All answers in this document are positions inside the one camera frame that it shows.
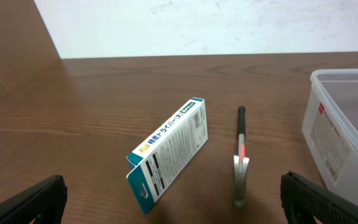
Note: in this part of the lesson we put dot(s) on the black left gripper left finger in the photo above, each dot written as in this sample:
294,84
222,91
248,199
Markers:
43,202

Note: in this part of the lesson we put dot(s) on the white blue screwdriver box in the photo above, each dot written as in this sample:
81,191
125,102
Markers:
159,159

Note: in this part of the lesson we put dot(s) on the clear plastic storage container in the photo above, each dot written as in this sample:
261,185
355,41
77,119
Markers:
330,127

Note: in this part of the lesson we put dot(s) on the small hammer black handle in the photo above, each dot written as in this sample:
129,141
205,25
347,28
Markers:
241,162

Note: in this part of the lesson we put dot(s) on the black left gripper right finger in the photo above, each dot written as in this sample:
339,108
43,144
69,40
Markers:
306,202

